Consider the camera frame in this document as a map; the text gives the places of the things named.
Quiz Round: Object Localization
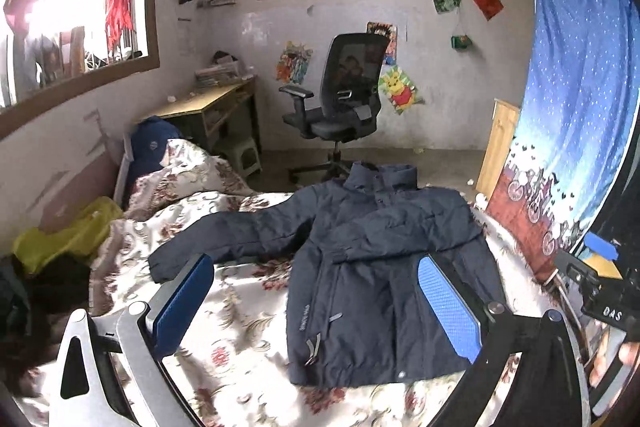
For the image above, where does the blue printed curtain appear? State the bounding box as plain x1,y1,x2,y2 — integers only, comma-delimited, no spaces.
485,0,640,283

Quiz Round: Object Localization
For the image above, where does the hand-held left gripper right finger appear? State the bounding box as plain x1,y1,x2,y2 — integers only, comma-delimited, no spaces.
416,252,587,427

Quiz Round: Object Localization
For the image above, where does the stack of books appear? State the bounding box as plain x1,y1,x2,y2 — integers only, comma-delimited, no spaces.
194,62,241,88

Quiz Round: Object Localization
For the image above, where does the black office chair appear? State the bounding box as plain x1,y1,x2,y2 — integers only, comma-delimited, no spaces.
278,33,391,185

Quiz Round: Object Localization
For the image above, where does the navy blue jacket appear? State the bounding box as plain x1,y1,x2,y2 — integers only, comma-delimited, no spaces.
148,161,508,388

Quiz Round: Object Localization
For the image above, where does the wooden board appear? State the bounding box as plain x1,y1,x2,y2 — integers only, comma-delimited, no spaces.
475,99,522,198

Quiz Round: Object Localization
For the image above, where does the yellow bear wall poster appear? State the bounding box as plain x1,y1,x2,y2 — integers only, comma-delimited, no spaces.
377,66,425,115

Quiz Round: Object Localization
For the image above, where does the yellow-green cloth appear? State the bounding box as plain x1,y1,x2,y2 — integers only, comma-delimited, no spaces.
12,196,123,275

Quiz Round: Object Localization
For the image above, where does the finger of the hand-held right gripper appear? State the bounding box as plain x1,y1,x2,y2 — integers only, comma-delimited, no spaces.
584,232,621,261

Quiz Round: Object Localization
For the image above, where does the small plastic stool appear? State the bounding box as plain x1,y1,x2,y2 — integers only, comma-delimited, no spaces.
220,138,263,180

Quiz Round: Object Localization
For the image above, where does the red wall paper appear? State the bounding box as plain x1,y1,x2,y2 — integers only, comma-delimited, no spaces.
469,0,505,22

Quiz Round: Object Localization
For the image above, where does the colourful cartoon wall poster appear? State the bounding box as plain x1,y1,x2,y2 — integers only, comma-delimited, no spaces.
275,41,313,84

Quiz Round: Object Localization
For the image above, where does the blue backpack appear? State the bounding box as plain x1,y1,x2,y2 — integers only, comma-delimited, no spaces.
124,116,185,192

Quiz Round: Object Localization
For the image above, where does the anime wall poster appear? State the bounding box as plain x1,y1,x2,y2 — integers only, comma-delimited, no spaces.
366,22,398,66

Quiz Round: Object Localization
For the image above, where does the floral bed blanket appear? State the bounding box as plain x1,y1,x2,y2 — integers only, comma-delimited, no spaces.
15,138,591,427

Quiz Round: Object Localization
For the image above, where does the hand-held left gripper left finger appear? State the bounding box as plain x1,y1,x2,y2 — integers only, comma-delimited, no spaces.
54,252,216,427

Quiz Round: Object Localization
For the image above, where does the dark cloth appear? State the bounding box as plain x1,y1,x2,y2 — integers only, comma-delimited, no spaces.
0,254,93,400

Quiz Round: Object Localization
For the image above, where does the person's right hand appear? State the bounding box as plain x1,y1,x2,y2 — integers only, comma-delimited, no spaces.
589,341,640,390

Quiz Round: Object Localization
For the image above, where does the wooden desk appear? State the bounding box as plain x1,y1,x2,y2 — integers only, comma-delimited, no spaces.
137,76,262,158

